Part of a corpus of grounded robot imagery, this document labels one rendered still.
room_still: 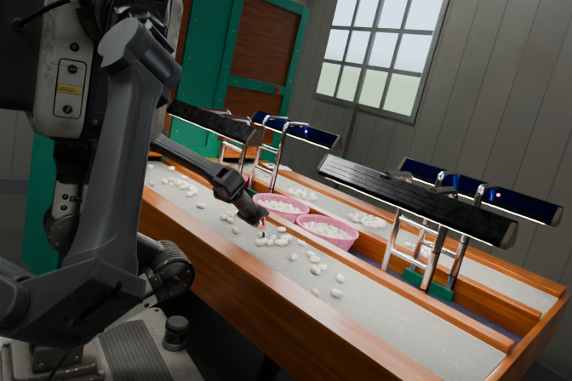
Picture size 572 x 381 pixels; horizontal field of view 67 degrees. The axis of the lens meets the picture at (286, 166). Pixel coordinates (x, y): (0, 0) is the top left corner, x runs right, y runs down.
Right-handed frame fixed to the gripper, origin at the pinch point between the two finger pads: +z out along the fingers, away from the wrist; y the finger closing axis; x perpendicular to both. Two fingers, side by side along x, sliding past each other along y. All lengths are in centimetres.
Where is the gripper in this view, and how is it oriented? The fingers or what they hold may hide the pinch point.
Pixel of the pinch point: (263, 225)
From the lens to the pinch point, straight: 151.4
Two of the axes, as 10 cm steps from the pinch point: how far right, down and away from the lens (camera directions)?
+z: 4.1, 6.1, 6.7
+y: -6.9, -2.7, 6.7
